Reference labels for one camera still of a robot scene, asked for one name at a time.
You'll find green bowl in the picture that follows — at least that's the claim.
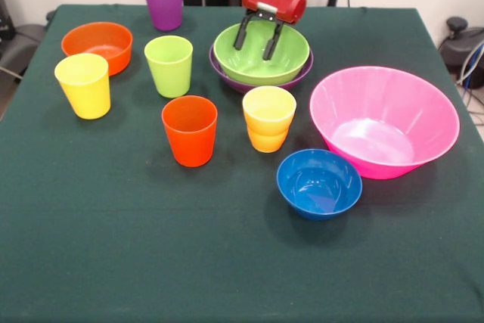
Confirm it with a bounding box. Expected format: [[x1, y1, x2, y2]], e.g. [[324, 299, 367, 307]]
[[213, 20, 311, 87]]

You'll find purple bowl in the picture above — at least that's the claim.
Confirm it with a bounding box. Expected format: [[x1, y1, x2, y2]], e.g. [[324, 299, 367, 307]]
[[209, 43, 315, 95]]

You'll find green cup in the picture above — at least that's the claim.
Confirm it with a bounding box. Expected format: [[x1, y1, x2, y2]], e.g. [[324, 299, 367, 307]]
[[144, 35, 194, 99]]

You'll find purple cup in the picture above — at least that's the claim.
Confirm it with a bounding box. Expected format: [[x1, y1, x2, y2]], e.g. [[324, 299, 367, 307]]
[[141, 0, 185, 32]]

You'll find yellow ribbed cup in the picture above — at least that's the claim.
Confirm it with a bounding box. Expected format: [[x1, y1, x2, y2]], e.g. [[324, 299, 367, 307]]
[[242, 85, 297, 153]]

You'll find orange cup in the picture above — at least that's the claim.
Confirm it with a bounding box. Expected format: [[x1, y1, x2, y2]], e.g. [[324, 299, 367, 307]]
[[161, 95, 219, 168]]

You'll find pink bowl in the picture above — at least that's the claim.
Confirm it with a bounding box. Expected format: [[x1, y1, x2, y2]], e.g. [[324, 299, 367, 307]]
[[309, 65, 461, 180]]

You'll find orange bowl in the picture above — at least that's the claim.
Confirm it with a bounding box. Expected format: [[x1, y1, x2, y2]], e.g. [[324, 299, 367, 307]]
[[60, 21, 134, 76]]

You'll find tall yellow cup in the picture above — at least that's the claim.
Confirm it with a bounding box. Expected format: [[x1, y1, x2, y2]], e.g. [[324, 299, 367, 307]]
[[54, 53, 112, 120]]

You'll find blue bowl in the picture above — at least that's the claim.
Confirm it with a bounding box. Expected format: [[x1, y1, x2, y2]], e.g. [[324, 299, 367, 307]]
[[275, 148, 364, 222]]

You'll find dark green tablecloth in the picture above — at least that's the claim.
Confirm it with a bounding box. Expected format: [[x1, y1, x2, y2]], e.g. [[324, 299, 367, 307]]
[[0, 4, 484, 323]]

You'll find bundle of cables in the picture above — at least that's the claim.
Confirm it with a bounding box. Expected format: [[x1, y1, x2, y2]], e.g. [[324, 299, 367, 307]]
[[455, 41, 484, 126]]

